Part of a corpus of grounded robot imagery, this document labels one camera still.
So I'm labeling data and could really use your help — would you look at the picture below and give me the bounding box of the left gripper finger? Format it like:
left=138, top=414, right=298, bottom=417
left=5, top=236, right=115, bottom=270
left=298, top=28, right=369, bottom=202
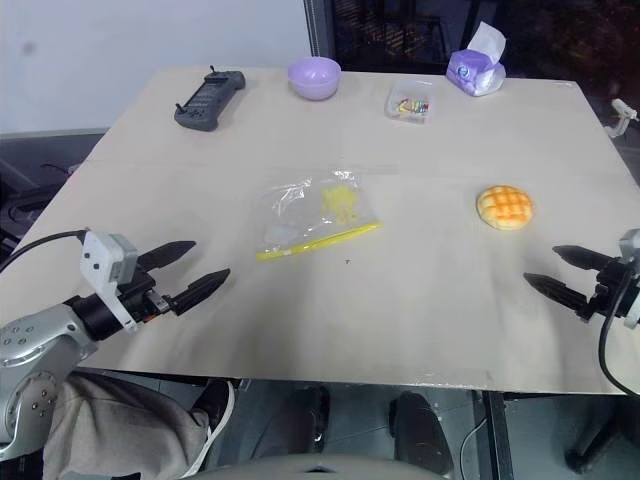
left=137, top=240, right=198, bottom=274
left=171, top=267, right=232, bottom=317

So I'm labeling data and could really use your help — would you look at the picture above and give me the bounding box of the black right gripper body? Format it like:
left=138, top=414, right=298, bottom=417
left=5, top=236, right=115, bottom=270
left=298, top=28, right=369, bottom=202
left=578, top=256, right=633, bottom=323

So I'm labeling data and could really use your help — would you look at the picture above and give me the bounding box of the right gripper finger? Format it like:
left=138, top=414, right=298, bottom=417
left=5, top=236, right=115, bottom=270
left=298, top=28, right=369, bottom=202
left=551, top=244, right=609, bottom=271
left=522, top=272, right=592, bottom=316

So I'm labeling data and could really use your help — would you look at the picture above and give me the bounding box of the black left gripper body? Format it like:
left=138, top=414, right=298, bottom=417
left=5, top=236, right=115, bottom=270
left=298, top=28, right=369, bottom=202
left=116, top=267, right=180, bottom=324

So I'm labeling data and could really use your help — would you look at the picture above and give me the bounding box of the golden pineapple bun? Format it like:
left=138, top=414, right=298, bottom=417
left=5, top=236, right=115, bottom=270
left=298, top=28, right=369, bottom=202
left=475, top=184, right=535, bottom=232

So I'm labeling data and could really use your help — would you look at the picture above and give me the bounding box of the clear yellow-seal zip bag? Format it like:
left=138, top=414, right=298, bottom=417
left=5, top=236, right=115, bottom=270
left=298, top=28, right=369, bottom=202
left=255, top=169, right=385, bottom=263

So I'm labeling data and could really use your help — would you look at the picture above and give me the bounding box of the black shoe with white sole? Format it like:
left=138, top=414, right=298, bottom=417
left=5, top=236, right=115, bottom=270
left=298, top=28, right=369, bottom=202
left=183, top=379, right=237, bottom=477

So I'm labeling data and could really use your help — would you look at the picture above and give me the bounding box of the white clamp tool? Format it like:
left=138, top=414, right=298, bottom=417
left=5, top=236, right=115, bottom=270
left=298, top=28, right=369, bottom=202
left=606, top=98, right=640, bottom=139

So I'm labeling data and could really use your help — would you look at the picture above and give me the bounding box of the dark furniture beside table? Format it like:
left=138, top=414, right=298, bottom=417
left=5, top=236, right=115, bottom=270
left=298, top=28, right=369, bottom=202
left=0, top=127, right=109, bottom=254

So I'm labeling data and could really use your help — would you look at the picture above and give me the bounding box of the black table leg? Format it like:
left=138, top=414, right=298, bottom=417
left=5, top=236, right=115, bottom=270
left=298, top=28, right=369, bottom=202
left=481, top=389, right=517, bottom=480

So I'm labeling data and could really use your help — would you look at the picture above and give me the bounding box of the dark grey remote controller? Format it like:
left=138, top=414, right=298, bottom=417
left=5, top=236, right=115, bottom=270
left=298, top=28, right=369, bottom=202
left=173, top=64, right=248, bottom=133

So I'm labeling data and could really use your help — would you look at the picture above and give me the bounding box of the small dark rounded shape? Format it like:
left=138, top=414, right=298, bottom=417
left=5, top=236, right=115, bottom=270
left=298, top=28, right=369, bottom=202
left=298, top=385, right=332, bottom=454

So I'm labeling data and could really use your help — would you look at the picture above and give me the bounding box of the large dark rounded shape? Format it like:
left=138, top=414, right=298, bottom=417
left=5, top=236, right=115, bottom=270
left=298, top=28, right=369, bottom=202
left=393, top=390, right=455, bottom=480

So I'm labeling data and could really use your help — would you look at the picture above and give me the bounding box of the purple tissue pack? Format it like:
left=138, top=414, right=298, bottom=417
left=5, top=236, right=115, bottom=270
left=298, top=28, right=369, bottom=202
left=445, top=20, right=508, bottom=99

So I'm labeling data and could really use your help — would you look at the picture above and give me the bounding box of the clear box of coloured bits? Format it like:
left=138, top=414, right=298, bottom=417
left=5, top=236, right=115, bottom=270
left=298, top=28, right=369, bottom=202
left=383, top=80, right=440, bottom=127

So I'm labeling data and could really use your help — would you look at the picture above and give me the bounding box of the purple plastic bowl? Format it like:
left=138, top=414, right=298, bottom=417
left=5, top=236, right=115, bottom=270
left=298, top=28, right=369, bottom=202
left=286, top=56, right=343, bottom=102

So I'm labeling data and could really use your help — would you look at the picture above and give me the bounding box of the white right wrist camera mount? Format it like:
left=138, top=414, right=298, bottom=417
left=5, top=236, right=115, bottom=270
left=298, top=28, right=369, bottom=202
left=618, top=228, right=640, bottom=330

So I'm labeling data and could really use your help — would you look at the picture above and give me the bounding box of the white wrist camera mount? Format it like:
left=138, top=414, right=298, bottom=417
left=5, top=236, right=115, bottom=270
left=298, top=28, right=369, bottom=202
left=79, top=230, right=139, bottom=334
left=618, top=228, right=640, bottom=330

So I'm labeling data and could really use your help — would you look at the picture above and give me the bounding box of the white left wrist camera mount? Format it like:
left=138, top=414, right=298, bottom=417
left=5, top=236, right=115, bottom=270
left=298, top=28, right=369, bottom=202
left=79, top=230, right=139, bottom=334

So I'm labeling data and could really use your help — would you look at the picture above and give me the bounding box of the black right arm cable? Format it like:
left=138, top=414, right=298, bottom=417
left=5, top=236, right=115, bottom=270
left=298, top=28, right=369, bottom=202
left=598, top=277, right=640, bottom=397

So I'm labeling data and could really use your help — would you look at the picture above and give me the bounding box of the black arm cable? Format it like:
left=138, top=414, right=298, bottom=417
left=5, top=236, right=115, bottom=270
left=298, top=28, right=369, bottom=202
left=0, top=229, right=89, bottom=275
left=598, top=277, right=640, bottom=397

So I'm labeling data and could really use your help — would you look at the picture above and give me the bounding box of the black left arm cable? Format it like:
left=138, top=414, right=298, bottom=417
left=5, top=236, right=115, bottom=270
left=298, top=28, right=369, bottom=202
left=0, top=229, right=89, bottom=275

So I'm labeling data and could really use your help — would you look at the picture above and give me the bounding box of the white floor cable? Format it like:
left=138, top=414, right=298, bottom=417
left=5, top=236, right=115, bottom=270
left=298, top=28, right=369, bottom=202
left=459, top=418, right=490, bottom=477

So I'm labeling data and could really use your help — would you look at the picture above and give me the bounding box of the grey window frame post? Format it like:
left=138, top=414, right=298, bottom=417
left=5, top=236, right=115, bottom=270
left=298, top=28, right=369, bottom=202
left=303, top=0, right=337, bottom=59

